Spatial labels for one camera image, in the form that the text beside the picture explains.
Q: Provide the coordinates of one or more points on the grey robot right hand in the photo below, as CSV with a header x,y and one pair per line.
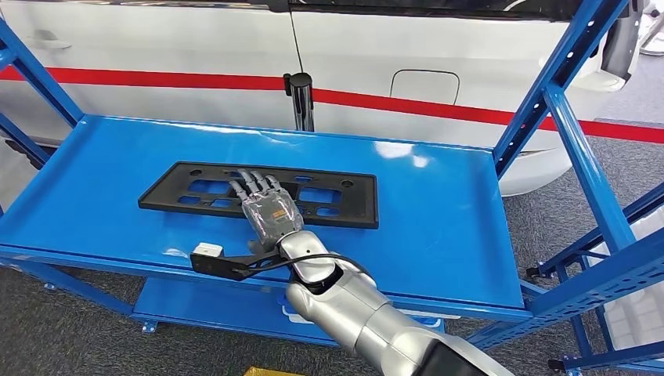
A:
x,y
272,215

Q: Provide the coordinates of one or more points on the black plastic frame part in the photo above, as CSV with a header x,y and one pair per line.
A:
x,y
358,207

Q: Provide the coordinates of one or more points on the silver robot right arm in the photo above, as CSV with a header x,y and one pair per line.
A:
x,y
352,306

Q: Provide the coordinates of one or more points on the yellow floor tape square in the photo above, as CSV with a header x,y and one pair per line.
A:
x,y
269,371

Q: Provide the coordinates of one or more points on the white car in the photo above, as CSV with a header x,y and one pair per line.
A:
x,y
155,36

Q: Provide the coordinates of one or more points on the right wrist camera pale box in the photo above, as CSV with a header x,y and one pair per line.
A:
x,y
212,262

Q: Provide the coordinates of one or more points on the chrome black stanchion post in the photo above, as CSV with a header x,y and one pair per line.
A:
x,y
302,101

